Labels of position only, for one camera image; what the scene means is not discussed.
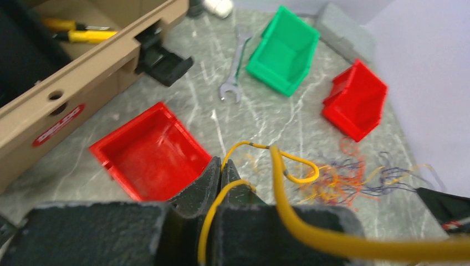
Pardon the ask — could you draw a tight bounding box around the yellow cable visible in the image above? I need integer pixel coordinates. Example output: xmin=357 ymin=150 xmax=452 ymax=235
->
xmin=197 ymin=141 xmax=470 ymax=266

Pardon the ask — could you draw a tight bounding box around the left red plastic bin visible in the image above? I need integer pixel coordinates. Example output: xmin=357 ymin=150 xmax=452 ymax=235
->
xmin=89 ymin=102 xmax=212 ymax=201

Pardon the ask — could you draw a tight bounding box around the right red plastic bin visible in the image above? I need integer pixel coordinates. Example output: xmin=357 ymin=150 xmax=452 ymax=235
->
xmin=321 ymin=59 xmax=388 ymax=142

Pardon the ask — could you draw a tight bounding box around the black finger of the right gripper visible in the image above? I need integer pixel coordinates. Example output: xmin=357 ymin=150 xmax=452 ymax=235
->
xmin=416 ymin=187 xmax=469 ymax=233

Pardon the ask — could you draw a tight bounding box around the silver open-end wrench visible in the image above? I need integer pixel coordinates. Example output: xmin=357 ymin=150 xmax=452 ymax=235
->
xmin=219 ymin=25 xmax=253 ymax=103

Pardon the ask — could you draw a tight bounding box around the tan plastic toolbox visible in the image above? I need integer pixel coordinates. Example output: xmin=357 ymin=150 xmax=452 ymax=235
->
xmin=1 ymin=1 xmax=193 ymax=191

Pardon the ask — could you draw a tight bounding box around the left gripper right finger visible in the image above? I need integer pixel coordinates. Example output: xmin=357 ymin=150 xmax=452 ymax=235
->
xmin=211 ymin=159 xmax=367 ymax=265

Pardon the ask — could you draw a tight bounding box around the grey plastic case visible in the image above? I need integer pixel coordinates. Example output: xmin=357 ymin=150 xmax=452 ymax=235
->
xmin=314 ymin=2 xmax=376 ymax=64

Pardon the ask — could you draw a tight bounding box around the white pipe fitting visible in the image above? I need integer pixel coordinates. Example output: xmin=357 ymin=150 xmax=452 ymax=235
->
xmin=202 ymin=0 xmax=234 ymax=19

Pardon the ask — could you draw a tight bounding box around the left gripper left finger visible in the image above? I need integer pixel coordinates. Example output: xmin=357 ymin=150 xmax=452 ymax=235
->
xmin=1 ymin=157 xmax=221 ymax=265

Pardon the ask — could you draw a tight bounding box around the green plastic bin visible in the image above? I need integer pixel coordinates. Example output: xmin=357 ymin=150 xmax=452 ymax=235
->
xmin=246 ymin=6 xmax=320 ymax=97

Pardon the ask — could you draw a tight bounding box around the orange cable bundle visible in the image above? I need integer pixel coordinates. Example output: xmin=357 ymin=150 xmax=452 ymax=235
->
xmin=234 ymin=136 xmax=447 ymax=210

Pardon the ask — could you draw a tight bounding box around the yellow handled tool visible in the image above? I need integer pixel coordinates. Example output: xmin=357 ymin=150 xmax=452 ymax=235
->
xmin=41 ymin=18 xmax=117 ymax=44

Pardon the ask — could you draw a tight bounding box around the red plastic bin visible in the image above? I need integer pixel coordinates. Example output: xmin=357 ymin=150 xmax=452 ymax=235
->
xmin=321 ymin=59 xmax=388 ymax=142
xmin=89 ymin=102 xmax=212 ymax=201

